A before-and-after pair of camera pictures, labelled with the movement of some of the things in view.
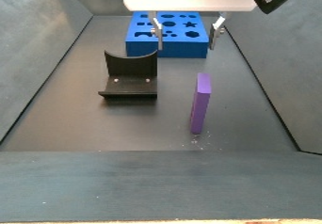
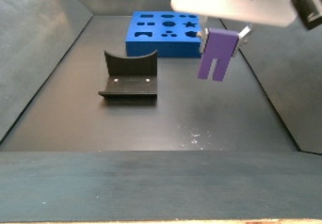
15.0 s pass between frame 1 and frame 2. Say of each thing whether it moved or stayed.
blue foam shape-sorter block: stayed
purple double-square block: moved
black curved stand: stayed
